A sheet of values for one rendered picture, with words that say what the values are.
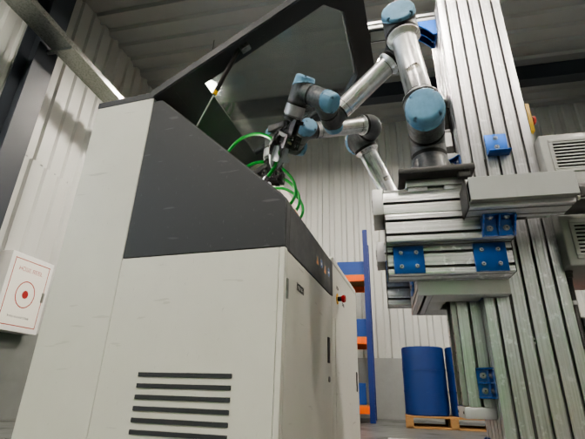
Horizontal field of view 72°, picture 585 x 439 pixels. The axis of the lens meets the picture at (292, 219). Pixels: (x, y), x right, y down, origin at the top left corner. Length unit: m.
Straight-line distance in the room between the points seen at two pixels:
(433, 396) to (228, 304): 5.11
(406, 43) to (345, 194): 7.53
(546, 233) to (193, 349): 1.17
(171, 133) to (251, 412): 1.01
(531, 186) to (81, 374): 1.41
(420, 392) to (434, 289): 4.83
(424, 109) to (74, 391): 1.36
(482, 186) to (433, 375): 5.09
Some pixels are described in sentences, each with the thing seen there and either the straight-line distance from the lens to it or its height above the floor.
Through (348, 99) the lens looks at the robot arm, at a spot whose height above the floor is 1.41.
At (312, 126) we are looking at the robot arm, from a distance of 1.74.
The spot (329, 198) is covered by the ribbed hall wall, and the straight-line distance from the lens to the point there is 8.94.
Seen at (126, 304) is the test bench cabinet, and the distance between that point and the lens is 1.43.
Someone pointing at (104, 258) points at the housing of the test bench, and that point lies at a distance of 1.54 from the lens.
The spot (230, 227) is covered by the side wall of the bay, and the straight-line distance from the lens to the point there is 1.31.
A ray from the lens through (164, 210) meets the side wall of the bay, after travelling 1.47.
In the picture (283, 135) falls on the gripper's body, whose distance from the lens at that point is 1.54.
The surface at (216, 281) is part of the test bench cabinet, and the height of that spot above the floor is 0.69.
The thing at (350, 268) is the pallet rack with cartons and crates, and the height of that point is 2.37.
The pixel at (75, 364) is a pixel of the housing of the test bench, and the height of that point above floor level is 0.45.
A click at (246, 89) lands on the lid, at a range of 1.93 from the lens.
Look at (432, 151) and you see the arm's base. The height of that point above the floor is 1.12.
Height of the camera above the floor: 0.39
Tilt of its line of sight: 23 degrees up
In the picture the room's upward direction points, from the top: 2 degrees clockwise
